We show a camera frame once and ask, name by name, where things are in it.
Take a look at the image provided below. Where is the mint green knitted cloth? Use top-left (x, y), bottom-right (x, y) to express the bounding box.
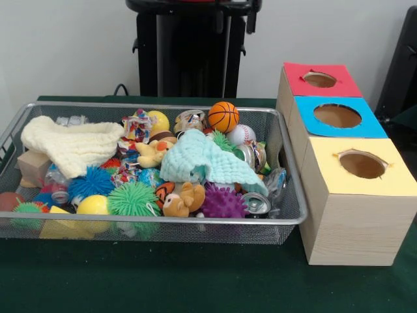
top-left (159, 128), bottom-right (270, 196)

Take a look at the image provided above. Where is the silver mesh bin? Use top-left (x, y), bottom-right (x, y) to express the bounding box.
top-left (0, 100), bottom-right (309, 247)

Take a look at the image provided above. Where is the wooden three-hole box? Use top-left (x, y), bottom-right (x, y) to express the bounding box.
top-left (275, 61), bottom-right (417, 267)

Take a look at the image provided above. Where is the white toy baseball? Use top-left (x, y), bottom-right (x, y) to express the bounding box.
top-left (226, 124), bottom-right (257, 147)

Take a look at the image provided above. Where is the orange toy basketball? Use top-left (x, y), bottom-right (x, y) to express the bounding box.
top-left (207, 101), bottom-right (240, 134)

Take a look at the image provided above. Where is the purple spiky ball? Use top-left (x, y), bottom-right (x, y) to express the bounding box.
top-left (201, 182), bottom-right (250, 219)

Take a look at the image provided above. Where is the brown teddy bear plush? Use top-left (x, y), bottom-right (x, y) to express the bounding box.
top-left (162, 181), bottom-right (207, 218)

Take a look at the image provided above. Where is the yellow plush duck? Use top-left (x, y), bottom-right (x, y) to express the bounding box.
top-left (135, 136), bottom-right (179, 168)

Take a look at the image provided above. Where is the silver drink can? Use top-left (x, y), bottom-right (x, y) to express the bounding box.
top-left (241, 192), bottom-right (272, 218)

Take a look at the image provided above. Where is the green koosh ball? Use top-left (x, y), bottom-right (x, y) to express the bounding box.
top-left (107, 181), bottom-right (163, 218)

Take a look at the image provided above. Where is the blue koosh ball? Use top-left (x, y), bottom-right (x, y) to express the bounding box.
top-left (67, 166), bottom-right (115, 199)

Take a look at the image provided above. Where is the dark green table cloth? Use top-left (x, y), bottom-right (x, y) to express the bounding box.
top-left (0, 95), bottom-right (417, 313)

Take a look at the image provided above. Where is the yellow smooth ball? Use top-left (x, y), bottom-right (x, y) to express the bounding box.
top-left (76, 194), bottom-right (111, 216)

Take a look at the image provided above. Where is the cream knitted cloth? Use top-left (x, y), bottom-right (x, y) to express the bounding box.
top-left (20, 115), bottom-right (126, 179)

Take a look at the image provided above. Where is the dark green side-table cloth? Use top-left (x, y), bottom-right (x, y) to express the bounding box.
top-left (386, 106), bottom-right (417, 131)

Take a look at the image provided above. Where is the black stand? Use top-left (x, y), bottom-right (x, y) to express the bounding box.
top-left (374, 5), bottom-right (417, 115)

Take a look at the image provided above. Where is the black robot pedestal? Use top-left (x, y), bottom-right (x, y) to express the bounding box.
top-left (125, 0), bottom-right (263, 98)

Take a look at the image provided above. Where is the black cable behind table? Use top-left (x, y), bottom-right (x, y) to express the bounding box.
top-left (113, 83), bottom-right (132, 97)

